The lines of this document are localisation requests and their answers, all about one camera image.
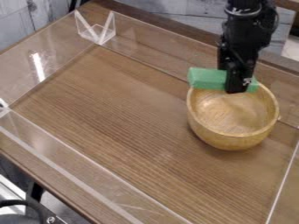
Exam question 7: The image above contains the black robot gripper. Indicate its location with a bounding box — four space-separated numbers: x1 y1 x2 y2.
217 10 279 94

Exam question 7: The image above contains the green rectangular block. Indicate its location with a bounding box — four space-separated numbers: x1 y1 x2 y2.
187 67 259 93

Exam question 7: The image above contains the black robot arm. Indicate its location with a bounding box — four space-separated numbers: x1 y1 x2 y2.
217 0 279 94

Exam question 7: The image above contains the brown wooden bowl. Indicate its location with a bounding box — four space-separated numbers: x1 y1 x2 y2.
185 84 280 151

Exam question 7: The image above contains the black table leg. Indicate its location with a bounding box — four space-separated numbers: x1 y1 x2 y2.
25 182 44 202

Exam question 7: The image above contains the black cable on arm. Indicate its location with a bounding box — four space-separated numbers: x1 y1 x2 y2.
260 0 280 49

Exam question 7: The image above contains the black cable under table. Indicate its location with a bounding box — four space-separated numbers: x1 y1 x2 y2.
0 199 45 224

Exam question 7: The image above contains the black metal base bracket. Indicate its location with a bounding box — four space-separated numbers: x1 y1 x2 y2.
36 205 68 224

